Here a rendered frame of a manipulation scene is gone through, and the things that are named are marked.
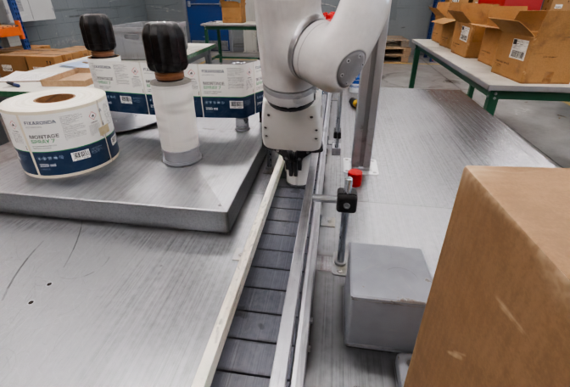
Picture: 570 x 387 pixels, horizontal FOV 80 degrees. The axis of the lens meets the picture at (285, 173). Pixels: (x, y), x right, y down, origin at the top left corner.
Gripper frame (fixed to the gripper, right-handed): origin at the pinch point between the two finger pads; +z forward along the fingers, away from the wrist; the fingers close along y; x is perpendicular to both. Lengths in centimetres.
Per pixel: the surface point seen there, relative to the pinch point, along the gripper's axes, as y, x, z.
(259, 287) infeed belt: 1.6, 25.4, -2.4
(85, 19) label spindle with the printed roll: 60, -39, -10
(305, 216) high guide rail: -3.9, 17.6, -8.3
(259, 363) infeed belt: -0.7, 35.1, -5.9
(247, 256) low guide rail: 3.5, 22.6, -5.1
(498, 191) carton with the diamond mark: -16.8, 29.2, -29.3
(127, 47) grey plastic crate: 141, -168, 67
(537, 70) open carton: -117, -141, 61
